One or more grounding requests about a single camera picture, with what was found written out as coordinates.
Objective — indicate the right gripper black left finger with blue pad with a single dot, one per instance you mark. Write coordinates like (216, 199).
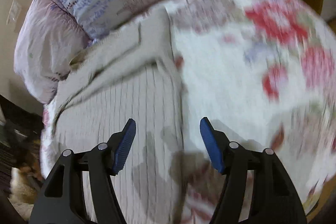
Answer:
(61, 199)

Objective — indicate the beige cable-knit sweater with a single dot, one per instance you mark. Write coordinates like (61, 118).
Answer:
(128, 75)

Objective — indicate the white red floral bedspread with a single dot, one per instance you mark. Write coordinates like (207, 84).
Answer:
(262, 71)

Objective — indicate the pink floral pillow, left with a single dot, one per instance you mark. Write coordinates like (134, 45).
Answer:
(48, 40)

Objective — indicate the white wall socket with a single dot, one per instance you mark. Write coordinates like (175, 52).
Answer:
(14, 13)

